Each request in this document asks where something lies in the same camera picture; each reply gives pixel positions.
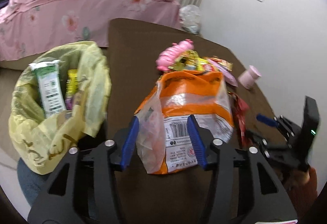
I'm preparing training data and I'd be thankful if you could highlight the pink cylindrical cup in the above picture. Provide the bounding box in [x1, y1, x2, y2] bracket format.
[238, 65, 262, 90]

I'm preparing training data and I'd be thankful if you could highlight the yellow brown snack wrapper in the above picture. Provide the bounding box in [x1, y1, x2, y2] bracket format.
[65, 69, 79, 110]

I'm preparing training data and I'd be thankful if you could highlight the brown table cloth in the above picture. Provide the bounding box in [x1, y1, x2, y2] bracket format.
[94, 18, 297, 223]

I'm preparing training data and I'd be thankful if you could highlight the red snack wrapper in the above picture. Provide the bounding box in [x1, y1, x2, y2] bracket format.
[228, 91, 251, 149]

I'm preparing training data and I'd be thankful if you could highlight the pink caterpillar toy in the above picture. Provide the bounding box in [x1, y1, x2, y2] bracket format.
[156, 39, 194, 71]

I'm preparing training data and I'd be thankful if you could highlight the yellow plastic trash bag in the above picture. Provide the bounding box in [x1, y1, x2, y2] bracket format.
[8, 41, 111, 175]

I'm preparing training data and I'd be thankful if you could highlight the clear plastic bag on floor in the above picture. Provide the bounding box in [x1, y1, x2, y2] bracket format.
[179, 4, 201, 35]

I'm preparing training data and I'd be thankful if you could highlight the orange snack bag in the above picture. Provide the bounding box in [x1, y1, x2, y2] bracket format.
[135, 70, 234, 175]

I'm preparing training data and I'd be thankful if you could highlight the pink floral bed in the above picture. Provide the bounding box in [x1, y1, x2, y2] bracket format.
[1, 0, 180, 61]

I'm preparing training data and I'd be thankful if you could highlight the green white milk carton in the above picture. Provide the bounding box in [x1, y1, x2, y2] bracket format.
[29, 60, 66, 118]

